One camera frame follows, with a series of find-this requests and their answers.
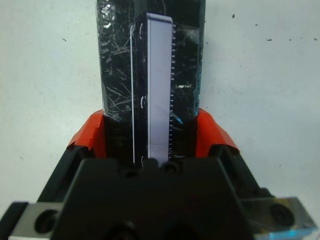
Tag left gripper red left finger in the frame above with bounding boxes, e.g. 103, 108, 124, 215
37, 109, 107, 203

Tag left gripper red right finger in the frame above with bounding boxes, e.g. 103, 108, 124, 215
195, 107, 273, 201

